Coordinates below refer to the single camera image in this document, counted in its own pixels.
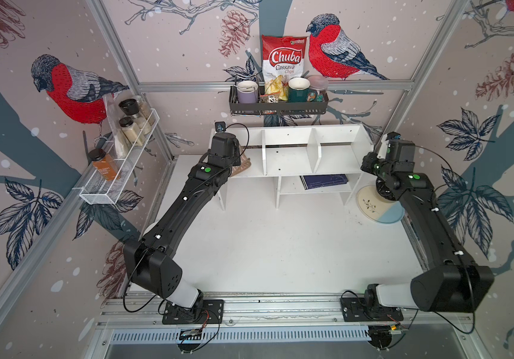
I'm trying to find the aluminium mounting rail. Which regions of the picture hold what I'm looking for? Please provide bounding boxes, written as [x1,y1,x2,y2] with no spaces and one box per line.
[95,292,469,328]

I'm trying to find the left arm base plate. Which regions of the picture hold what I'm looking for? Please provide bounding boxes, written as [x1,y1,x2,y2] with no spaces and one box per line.
[162,299,225,325]

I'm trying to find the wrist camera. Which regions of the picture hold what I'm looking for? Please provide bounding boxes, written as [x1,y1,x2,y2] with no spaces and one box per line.
[386,132,402,141]
[215,121,226,133]

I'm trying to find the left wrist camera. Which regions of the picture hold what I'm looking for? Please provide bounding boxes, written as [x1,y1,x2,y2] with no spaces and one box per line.
[215,121,226,133]

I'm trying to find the dark blue book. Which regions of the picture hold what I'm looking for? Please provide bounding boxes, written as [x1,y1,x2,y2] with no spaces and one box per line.
[300,174,348,190]

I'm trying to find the green mug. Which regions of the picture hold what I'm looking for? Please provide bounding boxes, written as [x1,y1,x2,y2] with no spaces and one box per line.
[288,77,318,103]

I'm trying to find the red Chuba chips bag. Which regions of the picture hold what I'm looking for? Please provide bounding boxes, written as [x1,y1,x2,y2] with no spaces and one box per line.
[261,35,307,83]

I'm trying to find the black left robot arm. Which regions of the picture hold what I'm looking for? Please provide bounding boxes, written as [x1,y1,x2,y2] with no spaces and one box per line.
[123,133,241,309]

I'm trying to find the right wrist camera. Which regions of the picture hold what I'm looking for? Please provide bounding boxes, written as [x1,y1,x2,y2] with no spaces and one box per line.
[386,132,402,141]

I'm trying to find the black lid spice jar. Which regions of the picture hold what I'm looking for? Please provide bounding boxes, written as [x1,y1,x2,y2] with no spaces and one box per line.
[119,117,146,147]
[119,98,152,135]

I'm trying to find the orange spice jar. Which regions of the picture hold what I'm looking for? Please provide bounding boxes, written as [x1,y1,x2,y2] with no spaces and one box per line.
[88,148,119,181]

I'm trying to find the black wall basket shelf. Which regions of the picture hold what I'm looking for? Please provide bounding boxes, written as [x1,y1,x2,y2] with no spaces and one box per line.
[229,85,329,116]

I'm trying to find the pink lidded jar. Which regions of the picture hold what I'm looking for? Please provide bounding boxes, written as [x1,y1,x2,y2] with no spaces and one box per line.
[307,75,329,102]

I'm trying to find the lilac mug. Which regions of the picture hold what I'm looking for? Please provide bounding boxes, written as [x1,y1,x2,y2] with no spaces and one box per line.
[235,80,259,104]

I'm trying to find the cream and blue plate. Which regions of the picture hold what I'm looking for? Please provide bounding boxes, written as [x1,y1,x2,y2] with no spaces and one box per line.
[357,185,404,224]

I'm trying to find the clear plastic bag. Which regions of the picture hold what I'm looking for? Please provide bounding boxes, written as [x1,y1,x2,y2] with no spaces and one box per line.
[103,94,131,159]

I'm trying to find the black bowl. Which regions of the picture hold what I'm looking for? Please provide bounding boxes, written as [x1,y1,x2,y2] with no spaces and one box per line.
[375,179,396,201]

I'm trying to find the white wire wall rack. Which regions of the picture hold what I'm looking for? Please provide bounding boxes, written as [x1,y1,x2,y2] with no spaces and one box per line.
[79,109,160,205]

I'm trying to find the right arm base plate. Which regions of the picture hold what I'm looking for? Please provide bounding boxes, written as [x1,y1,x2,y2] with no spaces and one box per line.
[339,297,404,323]

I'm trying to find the white wooden bookshelf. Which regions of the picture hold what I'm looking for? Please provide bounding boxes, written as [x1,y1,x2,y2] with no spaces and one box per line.
[227,124,373,208]

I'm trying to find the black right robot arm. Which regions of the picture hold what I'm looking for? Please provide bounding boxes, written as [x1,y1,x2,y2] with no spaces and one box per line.
[361,133,494,314]

